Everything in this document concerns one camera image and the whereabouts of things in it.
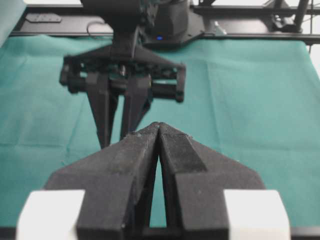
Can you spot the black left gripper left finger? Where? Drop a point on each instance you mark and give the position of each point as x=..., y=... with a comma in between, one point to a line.
x=118, y=182

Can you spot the green table cloth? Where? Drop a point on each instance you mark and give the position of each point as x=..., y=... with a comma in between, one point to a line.
x=255, y=101

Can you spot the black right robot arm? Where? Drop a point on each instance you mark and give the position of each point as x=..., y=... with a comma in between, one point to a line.
x=126, y=18

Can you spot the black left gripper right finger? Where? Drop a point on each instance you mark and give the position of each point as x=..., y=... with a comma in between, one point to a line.
x=194, y=177

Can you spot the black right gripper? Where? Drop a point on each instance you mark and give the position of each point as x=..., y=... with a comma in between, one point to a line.
x=136, y=70

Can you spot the black aluminium frame rail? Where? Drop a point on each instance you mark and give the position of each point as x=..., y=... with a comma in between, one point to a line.
x=233, y=22

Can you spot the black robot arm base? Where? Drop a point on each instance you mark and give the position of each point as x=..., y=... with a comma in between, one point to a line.
x=175, y=25

